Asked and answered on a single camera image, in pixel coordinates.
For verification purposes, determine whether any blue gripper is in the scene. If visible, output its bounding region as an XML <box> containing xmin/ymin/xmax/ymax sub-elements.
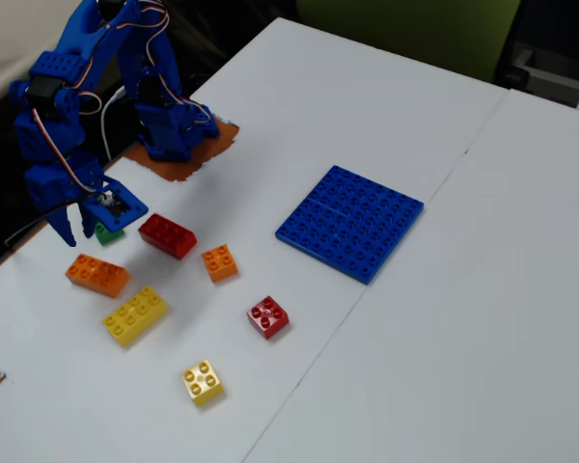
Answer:
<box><xmin>22</xmin><ymin>148</ymin><xmax>104</xmax><ymax>248</ymax></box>

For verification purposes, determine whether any orange 2x4 block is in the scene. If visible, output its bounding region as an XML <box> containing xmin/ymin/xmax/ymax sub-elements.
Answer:
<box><xmin>65</xmin><ymin>253</ymin><xmax>131</xmax><ymax>299</ymax></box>

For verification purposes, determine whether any small green block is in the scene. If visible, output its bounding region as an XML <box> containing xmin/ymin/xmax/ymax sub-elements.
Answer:
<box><xmin>94</xmin><ymin>221</ymin><xmax>126</xmax><ymax>247</ymax></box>

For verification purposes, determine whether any red 2x4 block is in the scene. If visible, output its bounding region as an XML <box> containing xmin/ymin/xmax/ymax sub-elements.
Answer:
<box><xmin>137</xmin><ymin>213</ymin><xmax>199</xmax><ymax>261</ymax></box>

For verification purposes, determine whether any yellow 2x4 block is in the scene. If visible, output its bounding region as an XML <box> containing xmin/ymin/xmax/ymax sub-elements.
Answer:
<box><xmin>101</xmin><ymin>285</ymin><xmax>170</xmax><ymax>349</ymax></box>

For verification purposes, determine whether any orange 2x2 block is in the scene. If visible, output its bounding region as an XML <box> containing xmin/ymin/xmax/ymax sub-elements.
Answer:
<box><xmin>201</xmin><ymin>243</ymin><xmax>240</xmax><ymax>285</ymax></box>

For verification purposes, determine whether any yellow 2x2 block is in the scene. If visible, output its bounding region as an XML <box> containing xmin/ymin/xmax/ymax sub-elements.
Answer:
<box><xmin>180</xmin><ymin>359</ymin><xmax>226</xmax><ymax>408</ymax></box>

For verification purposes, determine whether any red 2x2 block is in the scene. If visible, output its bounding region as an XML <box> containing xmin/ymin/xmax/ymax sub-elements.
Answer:
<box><xmin>245</xmin><ymin>295</ymin><xmax>291</xmax><ymax>341</ymax></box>

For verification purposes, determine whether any green chair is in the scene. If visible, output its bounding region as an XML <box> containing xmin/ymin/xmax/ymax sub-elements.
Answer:
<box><xmin>295</xmin><ymin>0</ymin><xmax>523</xmax><ymax>86</ymax></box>

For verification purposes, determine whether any black camera cable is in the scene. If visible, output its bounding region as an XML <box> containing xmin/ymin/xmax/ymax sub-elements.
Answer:
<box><xmin>3</xmin><ymin>198</ymin><xmax>100</xmax><ymax>248</ymax></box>

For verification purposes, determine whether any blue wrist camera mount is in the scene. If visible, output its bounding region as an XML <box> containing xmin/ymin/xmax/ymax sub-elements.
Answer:
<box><xmin>81</xmin><ymin>177</ymin><xmax>150</xmax><ymax>232</ymax></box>

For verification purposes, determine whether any red white servo wire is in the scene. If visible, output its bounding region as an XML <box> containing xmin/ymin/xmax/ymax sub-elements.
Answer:
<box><xmin>30</xmin><ymin>107</ymin><xmax>103</xmax><ymax>198</ymax></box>

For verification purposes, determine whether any white cable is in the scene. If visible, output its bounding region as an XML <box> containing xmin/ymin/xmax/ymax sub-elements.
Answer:
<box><xmin>99</xmin><ymin>86</ymin><xmax>127</xmax><ymax>163</ymax></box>

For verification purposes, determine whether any blue 8x8 studded base plate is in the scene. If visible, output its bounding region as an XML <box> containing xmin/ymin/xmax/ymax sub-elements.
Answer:
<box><xmin>274</xmin><ymin>164</ymin><xmax>426</xmax><ymax>286</ymax></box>

